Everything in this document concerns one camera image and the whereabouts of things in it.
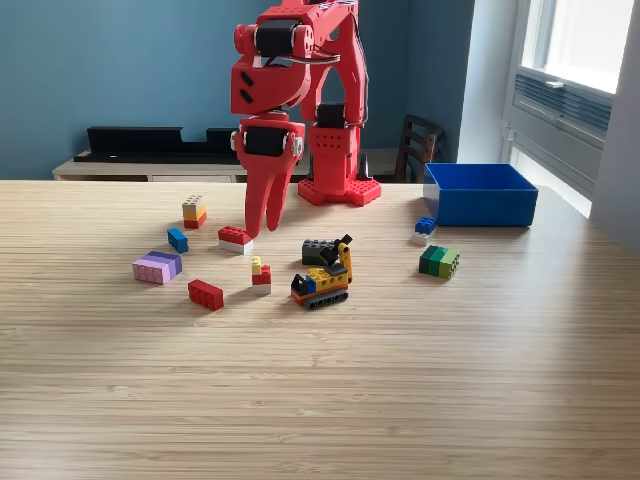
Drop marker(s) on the red and white brick stack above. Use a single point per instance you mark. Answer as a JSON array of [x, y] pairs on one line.
[[232, 244]]

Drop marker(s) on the yellow red white brick stack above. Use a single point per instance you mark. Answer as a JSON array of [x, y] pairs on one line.
[[261, 277]]

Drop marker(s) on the green brick stack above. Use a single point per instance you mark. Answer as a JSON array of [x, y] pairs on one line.
[[440, 262]]

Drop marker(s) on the blue plastic bin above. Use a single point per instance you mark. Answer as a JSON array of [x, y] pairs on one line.
[[485, 207]]

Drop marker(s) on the dark grey brick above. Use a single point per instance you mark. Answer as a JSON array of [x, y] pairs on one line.
[[312, 252]]

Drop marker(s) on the beige yellow red brick stack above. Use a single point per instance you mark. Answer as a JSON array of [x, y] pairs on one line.
[[194, 212]]

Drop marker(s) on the pale wooden sideboard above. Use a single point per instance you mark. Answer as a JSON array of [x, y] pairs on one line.
[[175, 171]]

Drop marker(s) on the black table clamp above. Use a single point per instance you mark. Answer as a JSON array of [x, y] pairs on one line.
[[364, 167]]

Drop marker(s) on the small blue brick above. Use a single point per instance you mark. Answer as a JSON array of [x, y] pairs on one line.
[[178, 241]]

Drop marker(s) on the yellow toy digger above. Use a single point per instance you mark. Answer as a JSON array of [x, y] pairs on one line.
[[325, 282]]

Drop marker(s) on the pink and purple brick stack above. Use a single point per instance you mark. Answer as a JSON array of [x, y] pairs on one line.
[[157, 267]]

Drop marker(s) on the dark wooden chair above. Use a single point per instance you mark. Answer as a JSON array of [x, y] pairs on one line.
[[415, 145]]

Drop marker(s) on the blue and white brick stack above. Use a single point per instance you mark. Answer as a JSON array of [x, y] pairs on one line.
[[425, 227]]

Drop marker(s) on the grey window vent grille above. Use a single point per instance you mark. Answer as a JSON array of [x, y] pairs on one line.
[[575, 107]]

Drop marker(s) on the white window frame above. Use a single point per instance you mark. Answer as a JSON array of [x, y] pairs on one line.
[[575, 40]]

